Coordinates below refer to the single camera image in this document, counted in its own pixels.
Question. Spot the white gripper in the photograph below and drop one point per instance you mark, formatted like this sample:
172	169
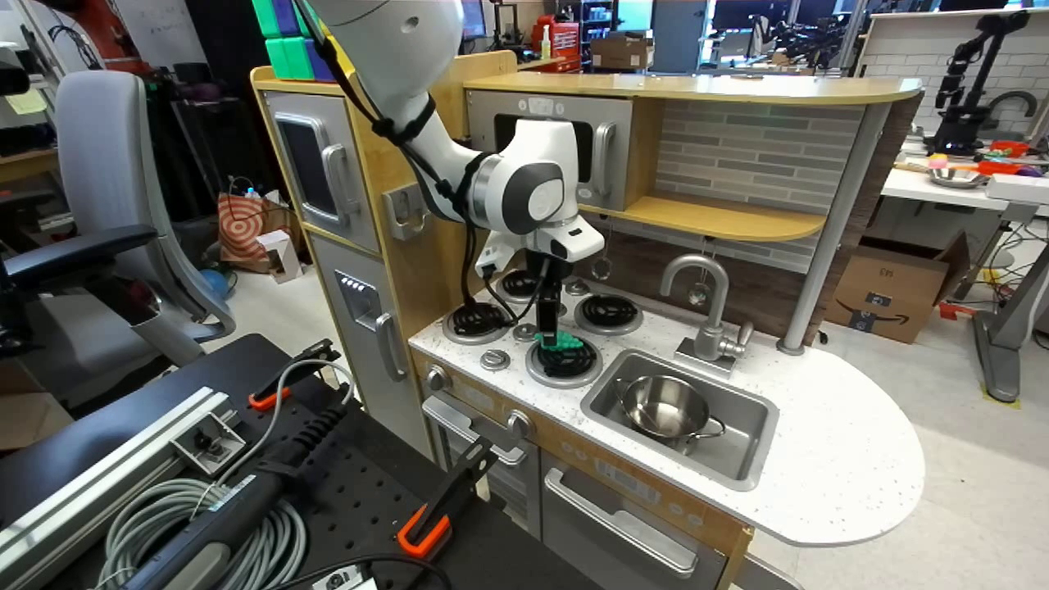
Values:
567	239

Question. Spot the green plastic grapes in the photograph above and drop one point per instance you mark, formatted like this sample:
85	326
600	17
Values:
565	356

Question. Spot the black background robot arm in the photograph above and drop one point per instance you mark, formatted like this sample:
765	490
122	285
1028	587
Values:
961	87

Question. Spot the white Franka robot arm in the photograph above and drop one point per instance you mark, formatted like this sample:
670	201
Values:
404	53

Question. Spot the small steel pot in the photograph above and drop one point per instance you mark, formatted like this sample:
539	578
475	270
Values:
670	409

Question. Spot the grey toy sink basin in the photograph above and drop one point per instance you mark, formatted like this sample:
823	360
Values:
743	438

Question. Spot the black round toy burner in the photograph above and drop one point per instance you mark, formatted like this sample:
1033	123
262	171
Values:
475	323
513	285
541	378
609	313

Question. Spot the silver stove knob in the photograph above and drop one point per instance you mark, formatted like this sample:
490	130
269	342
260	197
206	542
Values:
497	357
523	332

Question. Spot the silver oven knob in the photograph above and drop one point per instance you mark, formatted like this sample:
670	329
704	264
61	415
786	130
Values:
438	378
518	422

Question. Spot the silver toy microwave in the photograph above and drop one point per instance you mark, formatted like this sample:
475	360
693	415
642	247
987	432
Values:
612	153

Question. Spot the grey toy oven door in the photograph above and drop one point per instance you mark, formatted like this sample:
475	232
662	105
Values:
479	438

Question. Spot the silver toy faucet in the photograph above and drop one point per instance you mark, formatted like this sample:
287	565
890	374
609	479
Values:
714	306

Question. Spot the grey toy water dispenser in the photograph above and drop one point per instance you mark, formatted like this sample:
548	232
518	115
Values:
401	214

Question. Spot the grey toy fridge door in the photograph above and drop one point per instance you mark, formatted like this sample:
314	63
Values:
364	349

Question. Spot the grey toy cabinet door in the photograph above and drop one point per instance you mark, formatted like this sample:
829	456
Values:
612	534

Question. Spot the orange black bar clamp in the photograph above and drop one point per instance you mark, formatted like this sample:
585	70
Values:
438	518
287	380

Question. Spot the grey toy freezer door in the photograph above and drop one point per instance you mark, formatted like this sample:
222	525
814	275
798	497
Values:
314	165

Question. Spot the black perforated mounting table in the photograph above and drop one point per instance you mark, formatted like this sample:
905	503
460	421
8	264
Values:
361	492

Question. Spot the patterned orange bag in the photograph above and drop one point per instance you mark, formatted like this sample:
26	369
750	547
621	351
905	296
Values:
236	231

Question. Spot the brown cardboard box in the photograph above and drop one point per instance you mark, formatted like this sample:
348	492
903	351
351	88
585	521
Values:
885	290

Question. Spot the wooden toy kitchen unit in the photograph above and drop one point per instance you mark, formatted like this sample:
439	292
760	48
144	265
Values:
839	468

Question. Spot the coloured block storage cube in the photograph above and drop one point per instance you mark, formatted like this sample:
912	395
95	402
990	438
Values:
287	44

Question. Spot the metal bowl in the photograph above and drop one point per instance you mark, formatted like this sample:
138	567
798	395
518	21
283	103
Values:
956	174

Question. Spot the white work table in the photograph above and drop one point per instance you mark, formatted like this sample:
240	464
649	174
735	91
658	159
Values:
985	193

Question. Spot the grey office chair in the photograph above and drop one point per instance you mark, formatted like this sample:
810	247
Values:
108	183

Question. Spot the aluminium profile rail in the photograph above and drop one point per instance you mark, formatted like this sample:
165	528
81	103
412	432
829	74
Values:
101	468

